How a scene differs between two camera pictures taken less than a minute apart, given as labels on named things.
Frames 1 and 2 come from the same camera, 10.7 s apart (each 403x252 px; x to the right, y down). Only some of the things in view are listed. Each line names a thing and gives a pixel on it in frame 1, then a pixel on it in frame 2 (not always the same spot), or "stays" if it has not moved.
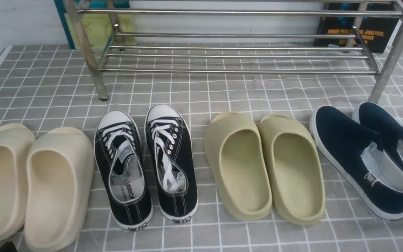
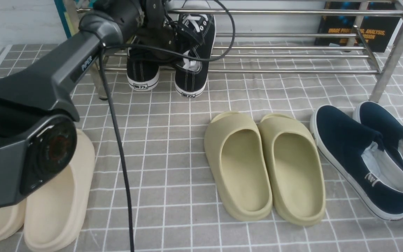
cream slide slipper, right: [59, 168] stays
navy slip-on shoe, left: [363, 165] stays
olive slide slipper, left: [235, 153] stays
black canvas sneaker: [120, 160] -> [142, 75]
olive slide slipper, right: [294, 169] stays
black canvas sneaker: [171, 155] -> [196, 36]
